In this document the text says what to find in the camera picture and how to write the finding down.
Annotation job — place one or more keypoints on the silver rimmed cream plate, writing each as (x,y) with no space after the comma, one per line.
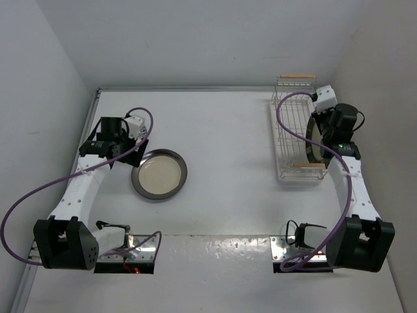
(161,174)

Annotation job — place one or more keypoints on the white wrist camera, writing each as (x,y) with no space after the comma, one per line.
(326,99)
(134,124)

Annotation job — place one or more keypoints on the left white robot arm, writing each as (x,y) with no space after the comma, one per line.
(64,240)

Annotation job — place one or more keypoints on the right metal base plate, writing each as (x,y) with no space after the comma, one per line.
(282,250)

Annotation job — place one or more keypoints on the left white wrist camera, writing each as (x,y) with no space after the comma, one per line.
(134,124)

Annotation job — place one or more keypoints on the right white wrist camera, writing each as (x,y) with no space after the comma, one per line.
(326,99)

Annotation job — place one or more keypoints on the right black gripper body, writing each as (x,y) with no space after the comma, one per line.
(322,120)

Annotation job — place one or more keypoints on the metal base plate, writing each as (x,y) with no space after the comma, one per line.
(282,250)
(142,250)

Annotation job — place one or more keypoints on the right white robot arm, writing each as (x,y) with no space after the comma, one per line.
(360,239)

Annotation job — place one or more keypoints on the white wire dish rack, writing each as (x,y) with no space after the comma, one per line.
(291,104)

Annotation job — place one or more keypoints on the blue floral white plate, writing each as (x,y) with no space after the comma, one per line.
(142,133)

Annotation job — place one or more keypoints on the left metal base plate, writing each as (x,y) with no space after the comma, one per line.
(142,250)

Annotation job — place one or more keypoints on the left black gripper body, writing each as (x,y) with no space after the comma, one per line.
(133,158)

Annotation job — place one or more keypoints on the black checkered rim plate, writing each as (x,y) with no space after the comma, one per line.
(314,134)

